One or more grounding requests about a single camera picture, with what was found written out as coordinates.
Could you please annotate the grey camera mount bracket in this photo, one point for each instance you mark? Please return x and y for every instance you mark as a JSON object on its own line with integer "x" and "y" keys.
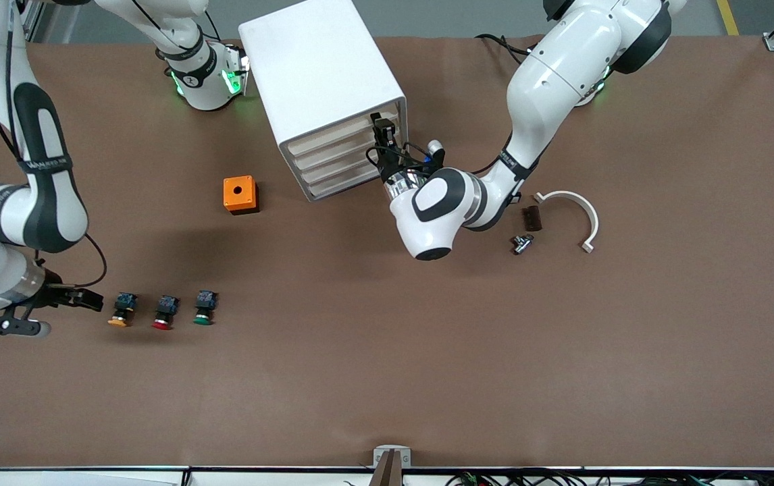
{"x": 392, "y": 459}

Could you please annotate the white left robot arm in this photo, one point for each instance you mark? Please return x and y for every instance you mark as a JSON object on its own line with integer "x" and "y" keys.
{"x": 549, "y": 74}

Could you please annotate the white table edge rail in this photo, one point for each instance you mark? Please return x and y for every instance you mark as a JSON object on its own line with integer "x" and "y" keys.
{"x": 90, "y": 478}

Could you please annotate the green push button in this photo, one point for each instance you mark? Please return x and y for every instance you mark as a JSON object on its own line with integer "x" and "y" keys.
{"x": 204, "y": 304}

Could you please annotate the brown table cover sheet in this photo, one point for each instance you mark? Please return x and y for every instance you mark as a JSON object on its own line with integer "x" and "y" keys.
{"x": 387, "y": 337}

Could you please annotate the white curved bracket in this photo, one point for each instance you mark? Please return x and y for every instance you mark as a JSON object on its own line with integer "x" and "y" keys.
{"x": 594, "y": 223}

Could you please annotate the yellow push button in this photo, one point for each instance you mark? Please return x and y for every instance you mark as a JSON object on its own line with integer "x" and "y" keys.
{"x": 123, "y": 304}

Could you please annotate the grey plastic tray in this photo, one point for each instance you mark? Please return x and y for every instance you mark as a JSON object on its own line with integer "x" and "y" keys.
{"x": 350, "y": 135}

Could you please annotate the red push button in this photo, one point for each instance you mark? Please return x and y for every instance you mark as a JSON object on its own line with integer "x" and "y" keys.
{"x": 166, "y": 309}

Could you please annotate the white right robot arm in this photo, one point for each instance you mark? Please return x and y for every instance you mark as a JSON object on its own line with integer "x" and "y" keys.
{"x": 42, "y": 202}

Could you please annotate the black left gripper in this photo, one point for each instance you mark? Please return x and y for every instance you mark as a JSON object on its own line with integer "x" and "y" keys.
{"x": 389, "y": 166}

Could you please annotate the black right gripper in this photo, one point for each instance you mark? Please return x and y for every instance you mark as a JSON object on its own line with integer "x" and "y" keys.
{"x": 57, "y": 294}

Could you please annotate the silver metal fitting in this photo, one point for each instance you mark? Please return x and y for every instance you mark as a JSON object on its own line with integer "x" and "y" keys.
{"x": 522, "y": 244}

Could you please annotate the brown terminal block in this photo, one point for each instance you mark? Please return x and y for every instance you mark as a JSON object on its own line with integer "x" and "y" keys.
{"x": 534, "y": 219}

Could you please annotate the orange button enclosure box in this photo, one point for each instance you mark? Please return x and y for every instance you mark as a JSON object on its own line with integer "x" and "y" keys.
{"x": 238, "y": 192}

